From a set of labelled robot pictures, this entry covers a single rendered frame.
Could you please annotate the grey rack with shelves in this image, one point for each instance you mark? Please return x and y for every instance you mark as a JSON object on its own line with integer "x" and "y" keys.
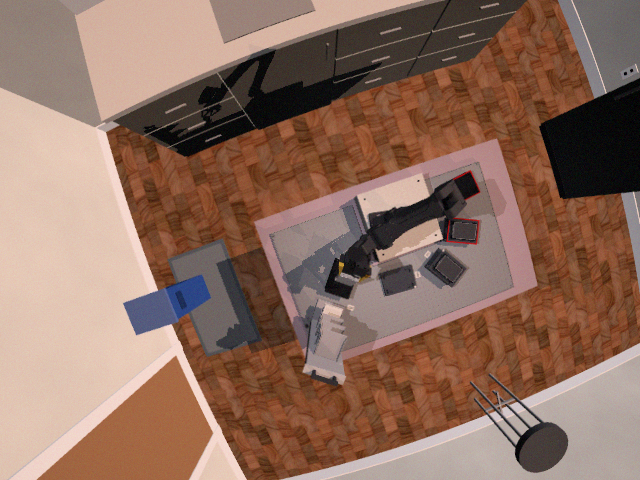
{"x": 327, "y": 344}

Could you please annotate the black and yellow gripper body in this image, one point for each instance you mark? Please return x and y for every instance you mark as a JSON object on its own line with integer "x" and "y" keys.
{"x": 345, "y": 259}

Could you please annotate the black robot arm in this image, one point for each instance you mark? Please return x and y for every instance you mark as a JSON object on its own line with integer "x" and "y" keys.
{"x": 384, "y": 234}

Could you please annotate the white microplate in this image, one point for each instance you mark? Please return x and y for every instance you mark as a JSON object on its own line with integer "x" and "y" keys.
{"x": 346, "y": 279}

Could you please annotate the grey microplate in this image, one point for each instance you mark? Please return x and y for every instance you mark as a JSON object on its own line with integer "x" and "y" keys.
{"x": 449, "y": 269}
{"x": 463, "y": 230}

